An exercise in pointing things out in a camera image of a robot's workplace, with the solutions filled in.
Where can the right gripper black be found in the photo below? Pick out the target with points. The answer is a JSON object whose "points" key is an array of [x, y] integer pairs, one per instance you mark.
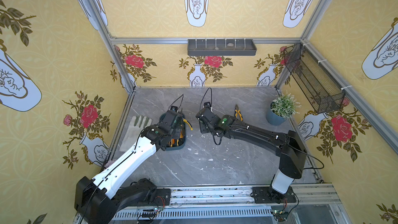
{"points": [[203, 115]]}

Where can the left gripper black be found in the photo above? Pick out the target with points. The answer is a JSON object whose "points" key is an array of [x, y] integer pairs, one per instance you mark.
{"points": [[175, 129]]}

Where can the yellow black combination pliers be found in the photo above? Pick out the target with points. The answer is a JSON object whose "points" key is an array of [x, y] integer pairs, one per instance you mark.
{"points": [[238, 114]]}

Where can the yellow black long-nose pliers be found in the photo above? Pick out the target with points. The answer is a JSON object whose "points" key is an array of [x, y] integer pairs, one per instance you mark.
{"points": [[187, 123]]}

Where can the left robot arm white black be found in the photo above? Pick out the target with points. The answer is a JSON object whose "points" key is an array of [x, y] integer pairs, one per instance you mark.
{"points": [[97, 200]]}

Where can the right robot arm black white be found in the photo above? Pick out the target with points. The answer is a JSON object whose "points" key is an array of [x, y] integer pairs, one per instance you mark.
{"points": [[287, 146]]}

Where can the teal storage box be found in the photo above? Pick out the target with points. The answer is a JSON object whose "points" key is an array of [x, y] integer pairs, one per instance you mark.
{"points": [[172, 147]]}

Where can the white green work glove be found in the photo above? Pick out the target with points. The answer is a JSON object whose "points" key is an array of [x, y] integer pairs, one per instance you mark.
{"points": [[136, 125]]}

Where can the blue plant pot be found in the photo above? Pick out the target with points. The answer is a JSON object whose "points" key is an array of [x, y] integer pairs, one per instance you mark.
{"points": [[273, 118]]}

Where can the green white artificial plant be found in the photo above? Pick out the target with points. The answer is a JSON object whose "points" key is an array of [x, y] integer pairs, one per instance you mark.
{"points": [[285, 106]]}

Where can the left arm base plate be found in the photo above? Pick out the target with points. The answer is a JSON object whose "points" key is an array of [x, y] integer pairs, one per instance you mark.
{"points": [[161, 197]]}

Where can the grey wall shelf tray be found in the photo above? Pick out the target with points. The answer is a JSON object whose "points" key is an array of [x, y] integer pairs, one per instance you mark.
{"points": [[221, 47]]}

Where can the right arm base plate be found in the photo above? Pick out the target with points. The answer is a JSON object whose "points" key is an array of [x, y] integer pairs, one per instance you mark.
{"points": [[269, 195]]}

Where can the black wire mesh basket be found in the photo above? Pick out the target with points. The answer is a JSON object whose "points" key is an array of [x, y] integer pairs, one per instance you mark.
{"points": [[322, 91]]}

